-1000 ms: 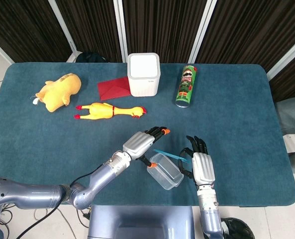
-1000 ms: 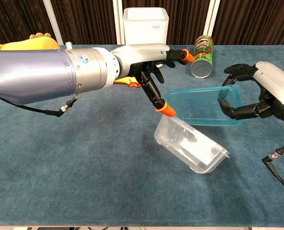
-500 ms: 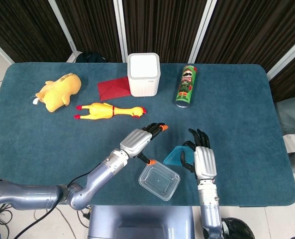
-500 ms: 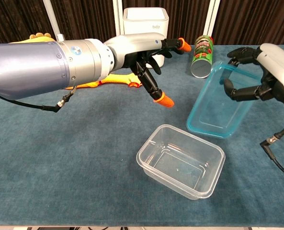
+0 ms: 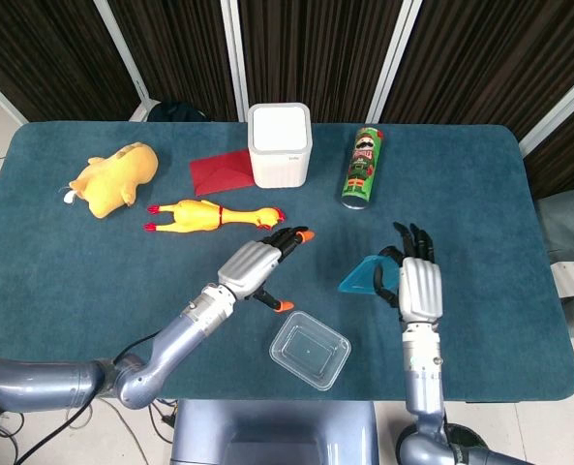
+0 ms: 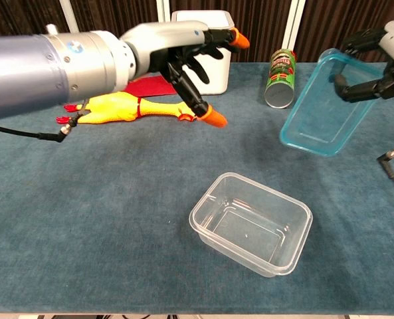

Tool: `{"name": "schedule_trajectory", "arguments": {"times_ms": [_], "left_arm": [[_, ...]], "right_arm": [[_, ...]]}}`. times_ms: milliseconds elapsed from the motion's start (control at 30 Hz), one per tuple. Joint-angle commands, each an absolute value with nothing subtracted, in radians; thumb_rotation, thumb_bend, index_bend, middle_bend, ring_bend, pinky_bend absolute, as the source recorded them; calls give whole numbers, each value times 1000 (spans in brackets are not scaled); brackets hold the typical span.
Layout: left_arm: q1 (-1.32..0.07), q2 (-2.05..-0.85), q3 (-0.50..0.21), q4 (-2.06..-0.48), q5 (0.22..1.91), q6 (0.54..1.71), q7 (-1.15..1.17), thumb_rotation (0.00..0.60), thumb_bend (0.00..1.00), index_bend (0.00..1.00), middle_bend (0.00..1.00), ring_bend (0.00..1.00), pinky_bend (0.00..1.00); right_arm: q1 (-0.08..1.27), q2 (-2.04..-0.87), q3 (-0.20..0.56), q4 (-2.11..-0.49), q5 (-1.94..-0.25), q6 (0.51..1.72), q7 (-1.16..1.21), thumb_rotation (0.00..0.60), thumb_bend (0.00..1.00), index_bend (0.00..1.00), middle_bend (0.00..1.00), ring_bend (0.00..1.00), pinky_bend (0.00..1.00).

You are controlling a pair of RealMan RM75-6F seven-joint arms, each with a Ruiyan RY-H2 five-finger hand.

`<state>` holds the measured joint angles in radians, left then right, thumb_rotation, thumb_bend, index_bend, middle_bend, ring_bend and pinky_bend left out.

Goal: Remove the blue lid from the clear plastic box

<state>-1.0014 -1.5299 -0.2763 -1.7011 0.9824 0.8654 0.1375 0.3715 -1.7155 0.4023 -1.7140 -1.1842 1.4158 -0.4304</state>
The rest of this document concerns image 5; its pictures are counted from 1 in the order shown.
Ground teal felt table cloth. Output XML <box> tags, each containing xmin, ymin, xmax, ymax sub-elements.
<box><xmin>0</xmin><ymin>120</ymin><xmax>574</xmax><ymax>403</ymax></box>

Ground red cloth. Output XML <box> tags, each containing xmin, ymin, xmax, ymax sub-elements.
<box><xmin>189</xmin><ymin>148</ymin><xmax>257</xmax><ymax>197</ymax></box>

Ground grey chair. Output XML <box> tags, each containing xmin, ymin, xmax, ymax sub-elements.
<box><xmin>535</xmin><ymin>186</ymin><xmax>574</xmax><ymax>265</ymax></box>

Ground blue-grey robot torso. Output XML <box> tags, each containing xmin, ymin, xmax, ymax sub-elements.
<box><xmin>169</xmin><ymin>399</ymin><xmax>379</xmax><ymax>465</ymax></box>

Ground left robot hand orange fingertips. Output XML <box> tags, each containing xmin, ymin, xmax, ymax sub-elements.
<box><xmin>217</xmin><ymin>225</ymin><xmax>317</xmax><ymax>313</ymax></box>

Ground black bag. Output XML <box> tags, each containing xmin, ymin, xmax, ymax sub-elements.
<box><xmin>146</xmin><ymin>100</ymin><xmax>210</xmax><ymax>123</ymax></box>

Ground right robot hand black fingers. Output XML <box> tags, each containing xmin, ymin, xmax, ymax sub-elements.
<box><xmin>374</xmin><ymin>222</ymin><xmax>443</xmax><ymax>324</ymax></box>

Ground dark slatted partition screen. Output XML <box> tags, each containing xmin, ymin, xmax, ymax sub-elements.
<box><xmin>0</xmin><ymin>0</ymin><xmax>574</xmax><ymax>202</ymax></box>

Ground yellow plush toy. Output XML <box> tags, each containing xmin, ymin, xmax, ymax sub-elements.
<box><xmin>62</xmin><ymin>140</ymin><xmax>160</xmax><ymax>220</ymax></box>

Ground yellow rubber chicken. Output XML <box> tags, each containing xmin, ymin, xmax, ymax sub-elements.
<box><xmin>143</xmin><ymin>199</ymin><xmax>287</xmax><ymax>234</ymax></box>

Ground black trash bin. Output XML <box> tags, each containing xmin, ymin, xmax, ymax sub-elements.
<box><xmin>396</xmin><ymin>422</ymin><xmax>486</xmax><ymax>456</ymax></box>

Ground green Pringles can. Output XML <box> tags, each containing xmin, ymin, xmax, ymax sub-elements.
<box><xmin>340</xmin><ymin>125</ymin><xmax>385</xmax><ymax>211</ymax></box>

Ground blue container lid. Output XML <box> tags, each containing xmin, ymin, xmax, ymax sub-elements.
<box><xmin>337</xmin><ymin>255</ymin><xmax>404</xmax><ymax>295</ymax></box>

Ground white square bin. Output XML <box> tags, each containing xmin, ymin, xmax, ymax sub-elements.
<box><xmin>247</xmin><ymin>102</ymin><xmax>314</xmax><ymax>190</ymax></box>

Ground black floor cables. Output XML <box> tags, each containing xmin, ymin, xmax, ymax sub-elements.
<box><xmin>0</xmin><ymin>406</ymin><xmax>89</xmax><ymax>465</ymax></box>

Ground white floor cable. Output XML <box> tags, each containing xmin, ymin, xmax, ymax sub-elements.
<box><xmin>65</xmin><ymin>404</ymin><xmax>95</xmax><ymax>430</ymax></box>

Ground clear plastic container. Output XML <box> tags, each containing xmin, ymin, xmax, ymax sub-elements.
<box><xmin>268</xmin><ymin>310</ymin><xmax>352</xmax><ymax>392</ymax></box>

